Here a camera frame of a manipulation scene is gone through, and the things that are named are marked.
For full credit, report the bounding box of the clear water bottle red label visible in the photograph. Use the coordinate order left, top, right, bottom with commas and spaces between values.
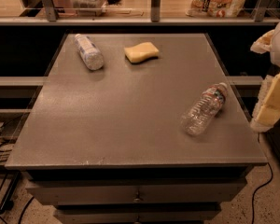
181, 82, 228, 136

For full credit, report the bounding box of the grey drawer cabinet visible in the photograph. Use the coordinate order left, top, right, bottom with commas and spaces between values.
7, 34, 266, 224

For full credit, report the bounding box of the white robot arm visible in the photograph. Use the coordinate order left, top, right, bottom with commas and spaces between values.
250, 22, 280, 133

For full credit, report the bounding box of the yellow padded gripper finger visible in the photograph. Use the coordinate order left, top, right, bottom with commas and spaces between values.
250, 73, 280, 133
250, 30, 274, 54

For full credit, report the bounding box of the metal shelf rail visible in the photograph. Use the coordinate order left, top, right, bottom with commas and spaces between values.
0, 0, 280, 26

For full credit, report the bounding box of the black cable right floor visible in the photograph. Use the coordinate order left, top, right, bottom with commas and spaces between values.
250, 133, 274, 224

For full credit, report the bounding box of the black cables left floor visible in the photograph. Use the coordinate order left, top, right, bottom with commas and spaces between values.
0, 115, 35, 224

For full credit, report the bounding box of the yellow sponge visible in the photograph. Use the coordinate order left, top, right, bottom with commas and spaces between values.
124, 42, 160, 63

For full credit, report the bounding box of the blue label plastic bottle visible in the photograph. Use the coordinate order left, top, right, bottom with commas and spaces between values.
75, 34, 105, 71

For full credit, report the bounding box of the clear plastic container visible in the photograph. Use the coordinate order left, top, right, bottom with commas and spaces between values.
70, 0, 106, 17

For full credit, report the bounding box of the colourful snack bag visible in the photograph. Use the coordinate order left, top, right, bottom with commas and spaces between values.
186, 0, 245, 18

